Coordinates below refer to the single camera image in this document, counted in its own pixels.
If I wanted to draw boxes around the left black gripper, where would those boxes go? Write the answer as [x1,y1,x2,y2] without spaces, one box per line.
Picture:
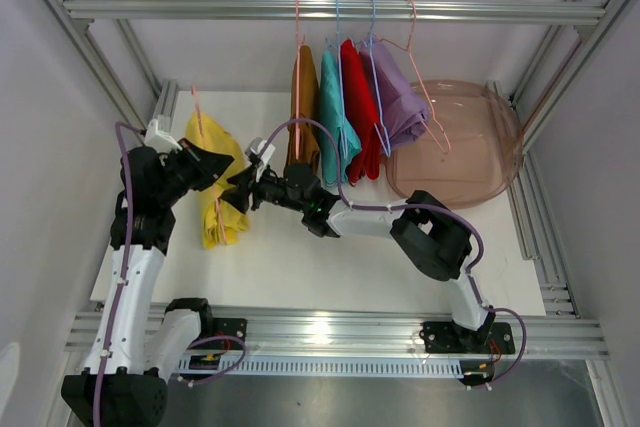
[156,138,233,207]

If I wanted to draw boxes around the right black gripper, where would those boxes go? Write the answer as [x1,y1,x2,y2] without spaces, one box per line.
[218,161,307,213]

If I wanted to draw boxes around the yellow trousers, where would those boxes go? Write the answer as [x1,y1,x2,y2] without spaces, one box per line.
[185,112,250,249]

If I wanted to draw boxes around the brown trousers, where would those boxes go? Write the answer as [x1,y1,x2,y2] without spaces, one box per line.
[285,45,320,173]

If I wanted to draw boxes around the pink hanger of yellow trousers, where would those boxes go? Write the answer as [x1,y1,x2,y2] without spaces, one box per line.
[191,85,229,245]

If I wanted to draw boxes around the pink hanger of brown trousers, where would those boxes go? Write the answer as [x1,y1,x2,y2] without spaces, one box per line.
[294,0,304,160]

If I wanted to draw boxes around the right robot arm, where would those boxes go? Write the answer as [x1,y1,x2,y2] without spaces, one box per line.
[221,163,496,353]

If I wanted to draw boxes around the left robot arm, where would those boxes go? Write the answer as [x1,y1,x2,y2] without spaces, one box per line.
[61,139,234,426]

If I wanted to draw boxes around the blue hanger of teal trousers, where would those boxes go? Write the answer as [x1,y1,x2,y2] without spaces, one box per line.
[323,0,352,189]

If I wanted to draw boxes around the teal trousers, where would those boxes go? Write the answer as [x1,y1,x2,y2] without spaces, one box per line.
[319,49,363,190]

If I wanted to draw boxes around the red trousers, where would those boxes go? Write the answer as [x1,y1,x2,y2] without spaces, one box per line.
[340,40,382,185]

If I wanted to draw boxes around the blue hanger of red trousers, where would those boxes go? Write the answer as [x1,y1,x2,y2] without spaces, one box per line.
[363,0,391,157]

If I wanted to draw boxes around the purple trousers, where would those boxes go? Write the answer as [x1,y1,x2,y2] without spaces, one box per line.
[359,38,427,152]

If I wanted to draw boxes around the empty pink hanger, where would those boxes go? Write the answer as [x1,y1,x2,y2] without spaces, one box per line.
[376,0,452,155]

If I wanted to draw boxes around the pink translucent plastic basket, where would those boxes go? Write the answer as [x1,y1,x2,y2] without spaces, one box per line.
[385,80,523,210]

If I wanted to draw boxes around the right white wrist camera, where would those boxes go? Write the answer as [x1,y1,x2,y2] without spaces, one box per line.
[245,137,275,168]

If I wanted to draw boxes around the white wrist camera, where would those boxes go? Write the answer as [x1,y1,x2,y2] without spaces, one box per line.
[245,137,275,168]
[144,115,182,154]

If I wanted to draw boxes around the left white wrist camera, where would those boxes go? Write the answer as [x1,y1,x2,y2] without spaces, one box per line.
[144,115,182,154]

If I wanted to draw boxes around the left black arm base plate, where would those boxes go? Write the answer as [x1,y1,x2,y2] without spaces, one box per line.
[198,317,248,350]

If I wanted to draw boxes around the aluminium hanging rail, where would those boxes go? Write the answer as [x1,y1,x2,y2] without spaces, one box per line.
[63,0,606,26]

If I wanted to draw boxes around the white slotted cable duct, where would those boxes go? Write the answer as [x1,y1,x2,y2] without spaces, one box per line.
[174,351,474,379]

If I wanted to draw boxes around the aluminium frame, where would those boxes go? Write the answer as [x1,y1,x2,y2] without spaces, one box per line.
[4,0,640,318]

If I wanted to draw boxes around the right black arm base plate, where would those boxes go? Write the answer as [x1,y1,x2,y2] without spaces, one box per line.
[419,320,516,355]

